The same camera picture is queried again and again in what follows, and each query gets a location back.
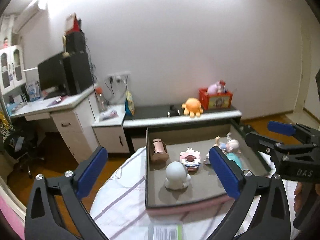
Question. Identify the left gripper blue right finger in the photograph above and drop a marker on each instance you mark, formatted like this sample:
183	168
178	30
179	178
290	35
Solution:
271	219

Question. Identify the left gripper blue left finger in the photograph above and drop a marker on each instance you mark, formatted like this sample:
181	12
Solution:
43	219

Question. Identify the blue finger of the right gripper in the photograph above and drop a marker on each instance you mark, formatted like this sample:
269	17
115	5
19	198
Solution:
268	146
304	134

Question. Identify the black office chair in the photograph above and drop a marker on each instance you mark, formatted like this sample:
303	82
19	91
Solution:
19	139

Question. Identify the snack bag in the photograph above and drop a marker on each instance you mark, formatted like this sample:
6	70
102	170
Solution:
129	104

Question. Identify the clear plastic card box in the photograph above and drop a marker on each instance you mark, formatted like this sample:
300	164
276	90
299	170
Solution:
165	232

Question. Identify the white desk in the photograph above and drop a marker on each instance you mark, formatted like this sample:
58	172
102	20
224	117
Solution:
73	118

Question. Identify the pink plush toy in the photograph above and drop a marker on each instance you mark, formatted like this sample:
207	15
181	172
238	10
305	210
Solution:
213	89

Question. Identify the red toy crate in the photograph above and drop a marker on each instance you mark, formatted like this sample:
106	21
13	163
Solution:
215	101

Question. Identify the pink block toy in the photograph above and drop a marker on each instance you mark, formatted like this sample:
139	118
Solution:
191	159

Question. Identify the white glass-door cabinet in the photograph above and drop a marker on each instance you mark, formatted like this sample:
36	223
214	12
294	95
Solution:
12	68

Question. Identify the desk calendar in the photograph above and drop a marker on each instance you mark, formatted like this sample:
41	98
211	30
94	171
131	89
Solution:
72	24

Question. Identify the teal compact case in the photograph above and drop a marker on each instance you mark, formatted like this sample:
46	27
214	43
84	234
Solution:
235	158

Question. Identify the person's right hand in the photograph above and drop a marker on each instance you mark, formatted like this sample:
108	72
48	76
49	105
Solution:
298	197

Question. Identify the blonde doll figurine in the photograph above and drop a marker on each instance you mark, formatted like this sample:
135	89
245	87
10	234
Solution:
229	146

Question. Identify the white air conditioner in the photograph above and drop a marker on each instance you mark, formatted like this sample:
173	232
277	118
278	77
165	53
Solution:
35	7

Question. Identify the pink quilt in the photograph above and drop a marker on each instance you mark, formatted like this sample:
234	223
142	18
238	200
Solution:
13	219

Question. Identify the pink black storage box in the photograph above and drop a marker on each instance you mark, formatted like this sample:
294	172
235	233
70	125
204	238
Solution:
205	189

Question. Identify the orange octopus plush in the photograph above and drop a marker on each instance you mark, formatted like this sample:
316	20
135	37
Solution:
192	108

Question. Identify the white striped table cloth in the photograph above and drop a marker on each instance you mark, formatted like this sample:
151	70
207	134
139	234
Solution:
119	207

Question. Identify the orange-cap bottle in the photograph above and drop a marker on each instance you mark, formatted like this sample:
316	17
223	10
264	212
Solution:
102	103

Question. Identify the black white low cabinet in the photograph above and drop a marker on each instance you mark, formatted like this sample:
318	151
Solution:
126	134

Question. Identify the black computer monitor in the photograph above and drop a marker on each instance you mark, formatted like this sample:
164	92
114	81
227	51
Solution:
52	77

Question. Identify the white wall socket strip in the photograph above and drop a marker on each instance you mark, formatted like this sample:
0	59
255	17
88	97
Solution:
119	77

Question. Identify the black speaker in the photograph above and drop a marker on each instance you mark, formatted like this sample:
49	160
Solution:
75	42

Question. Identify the small doll on cabinet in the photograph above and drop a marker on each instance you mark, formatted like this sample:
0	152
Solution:
5	43

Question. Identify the rose gold round jar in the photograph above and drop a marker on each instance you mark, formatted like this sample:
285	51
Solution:
159	152

